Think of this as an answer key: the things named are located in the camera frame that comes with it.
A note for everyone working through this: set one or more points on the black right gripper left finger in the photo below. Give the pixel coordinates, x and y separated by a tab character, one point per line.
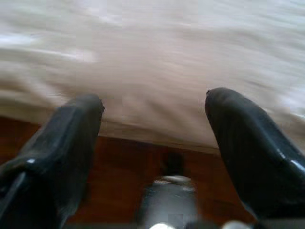
54	162

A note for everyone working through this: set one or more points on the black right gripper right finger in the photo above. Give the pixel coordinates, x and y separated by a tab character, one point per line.
252	152

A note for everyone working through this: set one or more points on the bed with beige floral sheet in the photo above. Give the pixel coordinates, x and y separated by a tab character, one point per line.
152	59

